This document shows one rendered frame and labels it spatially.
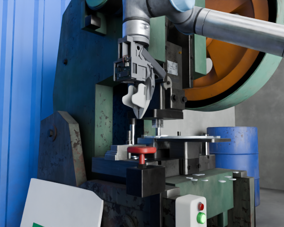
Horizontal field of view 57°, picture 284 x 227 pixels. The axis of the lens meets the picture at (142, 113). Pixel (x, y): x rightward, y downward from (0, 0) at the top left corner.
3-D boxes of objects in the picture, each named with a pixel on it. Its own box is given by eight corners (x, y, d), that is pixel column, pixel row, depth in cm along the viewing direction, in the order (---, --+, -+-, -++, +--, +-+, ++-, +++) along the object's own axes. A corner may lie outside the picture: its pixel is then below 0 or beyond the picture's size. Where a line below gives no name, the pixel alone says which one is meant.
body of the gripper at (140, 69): (112, 83, 70) (112, 39, 71) (135, 88, 76) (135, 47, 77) (132, 79, 65) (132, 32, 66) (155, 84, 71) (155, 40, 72)
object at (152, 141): (176, 148, 112) (176, 137, 113) (153, 149, 102) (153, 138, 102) (160, 147, 119) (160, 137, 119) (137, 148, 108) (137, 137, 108)
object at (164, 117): (185, 124, 113) (185, 112, 114) (154, 123, 99) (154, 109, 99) (156, 125, 124) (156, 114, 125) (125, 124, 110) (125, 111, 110)
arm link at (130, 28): (136, 33, 77) (157, 25, 72) (136, 48, 77) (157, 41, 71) (116, 25, 72) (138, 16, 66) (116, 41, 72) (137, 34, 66)
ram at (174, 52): (191, 111, 108) (190, 41, 111) (169, 108, 97) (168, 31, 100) (159, 113, 120) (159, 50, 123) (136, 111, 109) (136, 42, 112)
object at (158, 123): (165, 127, 111) (164, 119, 111) (157, 127, 108) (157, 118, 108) (159, 128, 113) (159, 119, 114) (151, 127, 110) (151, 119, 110)
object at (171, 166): (216, 168, 116) (215, 154, 116) (146, 181, 83) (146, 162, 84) (162, 163, 136) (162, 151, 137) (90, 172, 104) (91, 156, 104)
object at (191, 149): (233, 174, 94) (231, 137, 95) (213, 179, 84) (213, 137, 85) (176, 168, 111) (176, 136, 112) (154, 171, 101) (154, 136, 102)
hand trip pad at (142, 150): (158, 175, 70) (158, 146, 71) (143, 178, 66) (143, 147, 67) (139, 172, 75) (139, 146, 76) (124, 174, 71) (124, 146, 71)
